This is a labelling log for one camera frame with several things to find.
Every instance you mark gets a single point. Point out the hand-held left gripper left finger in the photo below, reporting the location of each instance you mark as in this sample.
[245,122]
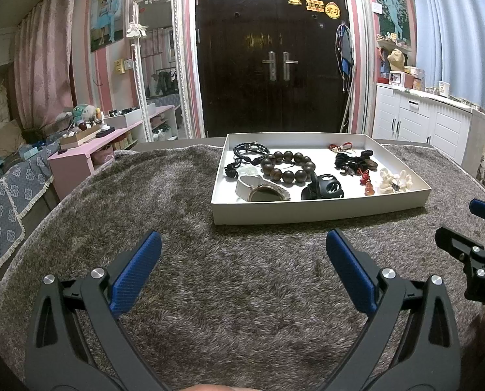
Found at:
[138,269]

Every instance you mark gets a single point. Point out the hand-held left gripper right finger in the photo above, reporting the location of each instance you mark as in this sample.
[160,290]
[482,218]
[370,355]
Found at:
[350,273]

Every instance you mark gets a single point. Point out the white tray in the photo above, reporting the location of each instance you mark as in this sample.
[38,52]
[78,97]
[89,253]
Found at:
[299,205]

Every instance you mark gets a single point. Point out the red tassel gourd charm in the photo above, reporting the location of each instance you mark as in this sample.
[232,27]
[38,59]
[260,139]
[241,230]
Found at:
[368,189]

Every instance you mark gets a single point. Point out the black hair claw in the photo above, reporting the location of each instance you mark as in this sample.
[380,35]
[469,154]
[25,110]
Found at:
[311,192]

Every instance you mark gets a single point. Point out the black fuzzy scrunchie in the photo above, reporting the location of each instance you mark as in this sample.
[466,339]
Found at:
[344,159]

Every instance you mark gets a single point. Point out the white coral hair clip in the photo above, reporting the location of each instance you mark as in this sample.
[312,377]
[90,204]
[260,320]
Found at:
[387,189]

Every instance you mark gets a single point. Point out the white cabinet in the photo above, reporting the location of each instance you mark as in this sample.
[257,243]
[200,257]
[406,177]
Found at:
[413,122]

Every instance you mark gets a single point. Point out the pink shelf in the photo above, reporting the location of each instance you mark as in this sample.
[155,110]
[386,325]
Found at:
[69,163]

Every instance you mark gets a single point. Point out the black tie with white rings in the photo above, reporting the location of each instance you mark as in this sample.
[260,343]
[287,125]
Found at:
[231,171]

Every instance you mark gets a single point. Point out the white grey bangle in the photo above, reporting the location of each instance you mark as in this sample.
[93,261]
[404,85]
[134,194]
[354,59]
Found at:
[246,187]

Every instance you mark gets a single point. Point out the wooden organizer box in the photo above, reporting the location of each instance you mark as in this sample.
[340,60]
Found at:
[79,138]

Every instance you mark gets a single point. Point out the blue patterned sofa cover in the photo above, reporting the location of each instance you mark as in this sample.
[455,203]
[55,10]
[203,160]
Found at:
[6,211]

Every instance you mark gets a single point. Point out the white storage box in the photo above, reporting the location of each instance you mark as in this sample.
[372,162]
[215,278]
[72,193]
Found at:
[124,120]

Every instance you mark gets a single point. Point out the small white box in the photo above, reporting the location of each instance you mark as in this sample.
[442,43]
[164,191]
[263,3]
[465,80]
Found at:
[397,78]

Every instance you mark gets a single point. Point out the green white plush toy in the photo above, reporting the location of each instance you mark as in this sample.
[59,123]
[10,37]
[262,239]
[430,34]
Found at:
[81,112]

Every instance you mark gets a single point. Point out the blue curtain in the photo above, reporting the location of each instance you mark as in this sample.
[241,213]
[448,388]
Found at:
[458,40]

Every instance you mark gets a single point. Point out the beige plush head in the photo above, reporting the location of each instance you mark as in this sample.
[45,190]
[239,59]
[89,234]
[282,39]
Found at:
[395,59]

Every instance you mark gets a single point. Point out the beige cushion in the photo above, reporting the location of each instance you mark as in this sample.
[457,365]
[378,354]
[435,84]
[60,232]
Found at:
[4,138]

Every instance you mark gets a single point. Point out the white framed standing mirror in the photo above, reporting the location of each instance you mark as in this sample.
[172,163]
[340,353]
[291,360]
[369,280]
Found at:
[161,69]

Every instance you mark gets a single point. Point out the dark double door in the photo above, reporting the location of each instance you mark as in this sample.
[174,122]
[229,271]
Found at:
[242,89]

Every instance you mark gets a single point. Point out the pink curtain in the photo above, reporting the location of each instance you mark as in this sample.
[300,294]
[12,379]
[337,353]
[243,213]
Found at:
[43,69]

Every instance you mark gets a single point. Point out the yellow wall switch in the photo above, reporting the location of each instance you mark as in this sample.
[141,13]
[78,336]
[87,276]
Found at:
[123,66]

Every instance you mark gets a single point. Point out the wall poster teal figure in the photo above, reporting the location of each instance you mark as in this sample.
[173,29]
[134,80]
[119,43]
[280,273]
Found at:
[391,8]

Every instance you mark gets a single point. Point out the wall poster with couple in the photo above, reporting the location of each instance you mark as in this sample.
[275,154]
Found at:
[106,16]

